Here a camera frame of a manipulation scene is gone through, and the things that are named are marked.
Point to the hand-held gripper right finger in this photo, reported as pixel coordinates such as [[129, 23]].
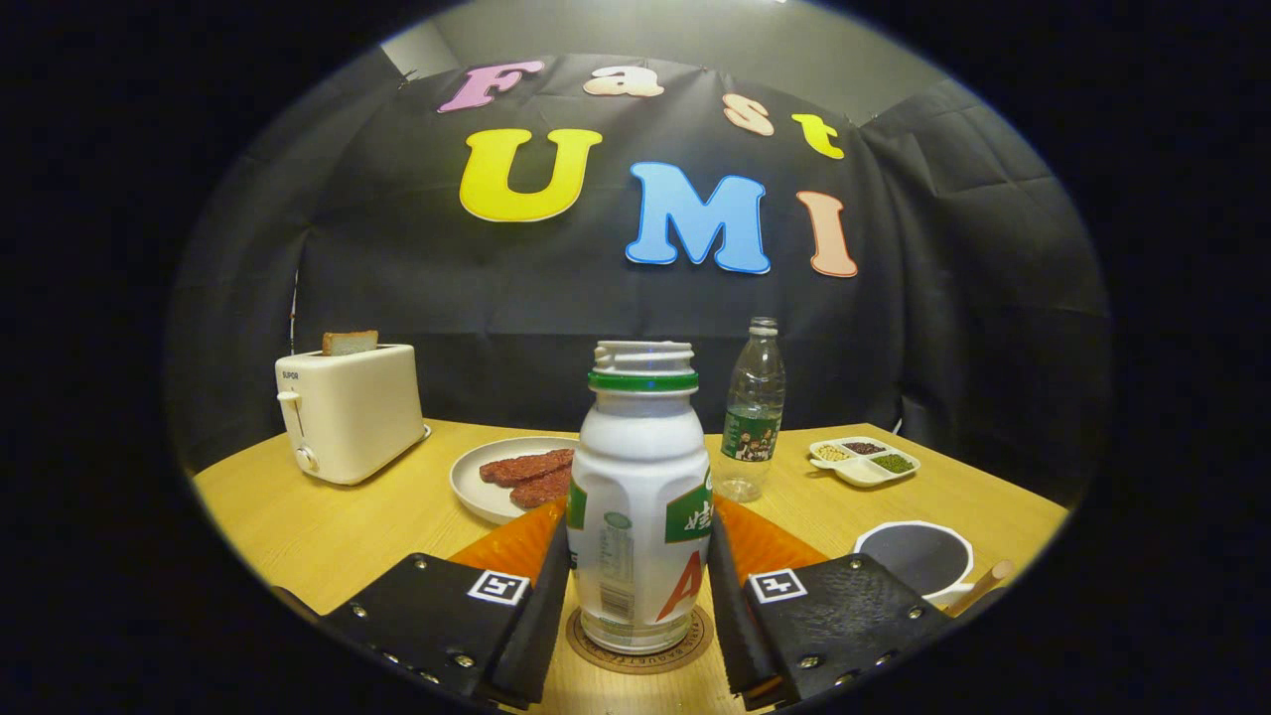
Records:
[[735, 636]]

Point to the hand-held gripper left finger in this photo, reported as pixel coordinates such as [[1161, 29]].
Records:
[[541, 616]]

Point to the round cork coaster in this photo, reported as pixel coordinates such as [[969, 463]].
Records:
[[635, 663]]

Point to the white juice bottle green label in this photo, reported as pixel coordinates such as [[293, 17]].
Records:
[[635, 467]]

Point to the clear plastic water bottle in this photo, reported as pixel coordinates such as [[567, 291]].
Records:
[[752, 437]]

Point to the red meat slice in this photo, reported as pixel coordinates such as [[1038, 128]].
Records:
[[544, 490], [521, 467]]

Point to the round beige plate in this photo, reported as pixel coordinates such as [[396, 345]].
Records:
[[472, 477]]

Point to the wooden table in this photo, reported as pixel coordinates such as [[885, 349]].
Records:
[[377, 526]]

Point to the white divided dish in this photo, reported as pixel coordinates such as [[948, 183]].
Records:
[[862, 474]]

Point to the pile of yellow beans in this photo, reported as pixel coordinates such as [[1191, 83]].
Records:
[[832, 453]]

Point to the pile of dark red beans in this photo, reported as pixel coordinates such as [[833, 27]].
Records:
[[864, 448]]

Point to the pile of green beans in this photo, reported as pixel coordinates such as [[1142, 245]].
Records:
[[894, 464]]

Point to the cream toaster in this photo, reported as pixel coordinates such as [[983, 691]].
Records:
[[348, 417]]

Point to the black backdrop cloth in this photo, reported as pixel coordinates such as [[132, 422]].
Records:
[[596, 318]]

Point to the bread slice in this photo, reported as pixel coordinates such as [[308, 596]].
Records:
[[350, 343]]

